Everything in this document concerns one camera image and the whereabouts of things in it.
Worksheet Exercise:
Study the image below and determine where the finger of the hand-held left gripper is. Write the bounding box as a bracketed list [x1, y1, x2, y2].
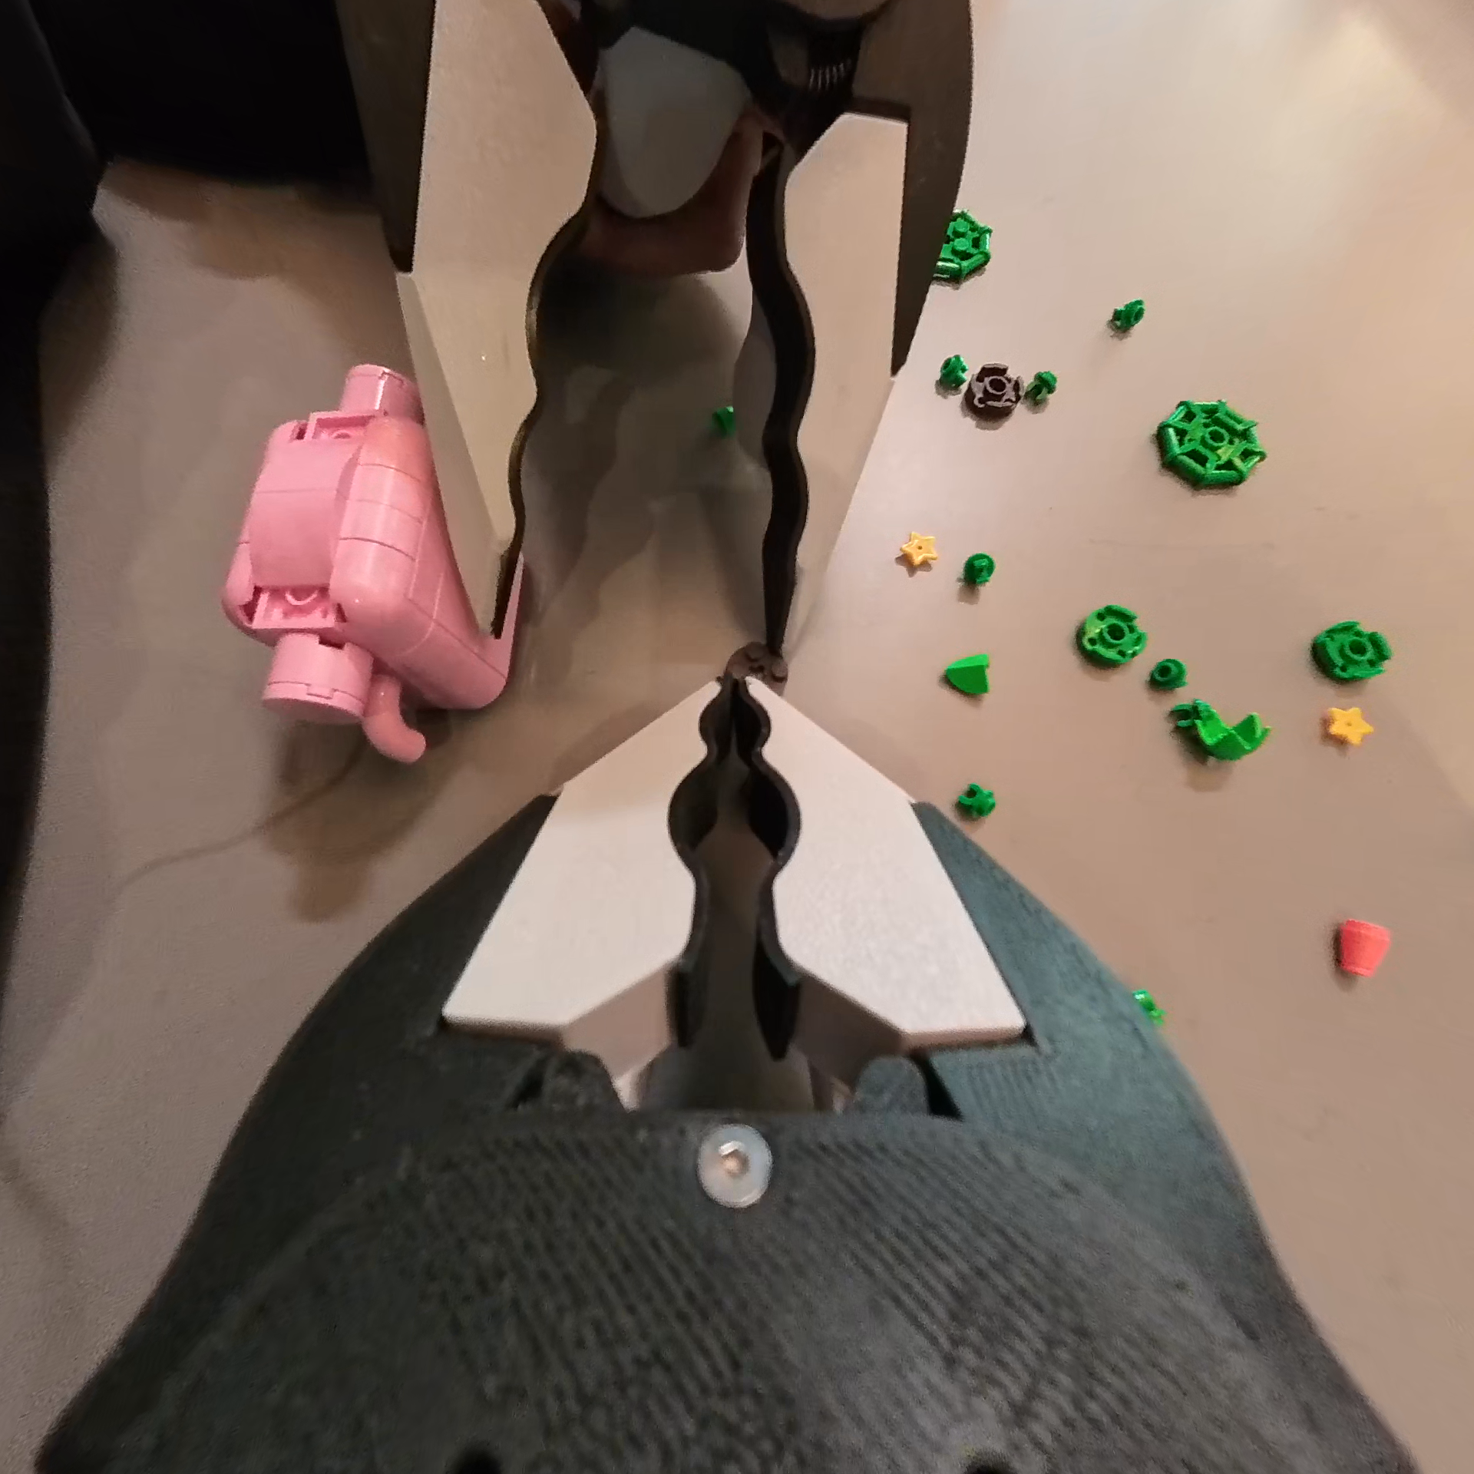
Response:
[735, 108, 917, 657]
[393, 0, 602, 642]

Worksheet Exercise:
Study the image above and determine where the green leaf piece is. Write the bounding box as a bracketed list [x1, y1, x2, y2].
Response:
[1168, 696, 1274, 764]

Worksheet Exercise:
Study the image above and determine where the pink toy brick body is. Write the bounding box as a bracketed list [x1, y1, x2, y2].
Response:
[218, 363, 525, 764]

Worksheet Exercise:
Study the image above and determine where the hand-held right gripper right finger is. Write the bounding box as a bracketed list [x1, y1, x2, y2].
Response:
[736, 675, 1027, 1111]

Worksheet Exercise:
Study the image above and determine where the green round web plate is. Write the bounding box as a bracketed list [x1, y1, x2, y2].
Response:
[1155, 395, 1268, 492]
[930, 207, 994, 286]

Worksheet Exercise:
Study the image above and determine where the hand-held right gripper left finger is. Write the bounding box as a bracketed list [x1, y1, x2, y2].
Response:
[439, 676, 744, 1105]

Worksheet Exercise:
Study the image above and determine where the person's left hand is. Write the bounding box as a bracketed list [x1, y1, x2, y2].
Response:
[576, 116, 770, 279]

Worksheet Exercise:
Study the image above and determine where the person's left forearm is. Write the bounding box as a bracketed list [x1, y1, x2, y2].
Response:
[71, 0, 386, 190]

